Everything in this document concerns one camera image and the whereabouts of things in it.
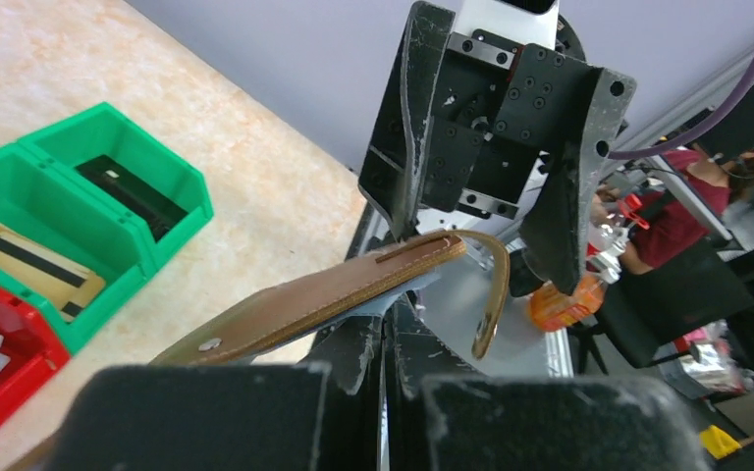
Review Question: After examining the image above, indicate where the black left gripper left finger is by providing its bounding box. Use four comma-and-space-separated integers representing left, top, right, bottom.
44, 363, 331, 470

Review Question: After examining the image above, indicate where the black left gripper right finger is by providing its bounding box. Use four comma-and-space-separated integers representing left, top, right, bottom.
418, 375, 713, 470

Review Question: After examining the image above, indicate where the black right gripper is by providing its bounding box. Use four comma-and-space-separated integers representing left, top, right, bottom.
358, 1, 637, 294

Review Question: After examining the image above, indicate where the brown leather card holder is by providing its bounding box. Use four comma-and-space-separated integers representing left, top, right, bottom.
14, 230, 511, 470

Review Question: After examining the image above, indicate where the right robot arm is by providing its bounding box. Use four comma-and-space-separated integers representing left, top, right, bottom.
358, 1, 635, 293

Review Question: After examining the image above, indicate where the black VIP card stack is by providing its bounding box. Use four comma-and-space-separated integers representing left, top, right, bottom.
77, 155, 189, 241

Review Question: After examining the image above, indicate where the gold credit card stack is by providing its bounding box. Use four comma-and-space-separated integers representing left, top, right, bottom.
0, 223, 106, 324

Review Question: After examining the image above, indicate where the green bin with black cards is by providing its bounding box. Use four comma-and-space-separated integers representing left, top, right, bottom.
19, 102, 214, 272

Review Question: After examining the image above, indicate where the green bin with gold cards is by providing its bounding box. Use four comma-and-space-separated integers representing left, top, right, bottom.
0, 144, 156, 354

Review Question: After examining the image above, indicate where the black office chair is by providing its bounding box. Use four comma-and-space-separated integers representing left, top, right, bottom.
595, 239, 754, 368

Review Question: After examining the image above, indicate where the orange drink bottle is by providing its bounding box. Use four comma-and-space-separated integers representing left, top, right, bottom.
527, 193, 649, 333

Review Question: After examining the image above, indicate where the person in red shirt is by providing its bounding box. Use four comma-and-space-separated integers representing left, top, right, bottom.
619, 145, 754, 275

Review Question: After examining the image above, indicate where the red plastic bin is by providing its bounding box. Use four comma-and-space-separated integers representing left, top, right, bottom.
0, 263, 72, 466

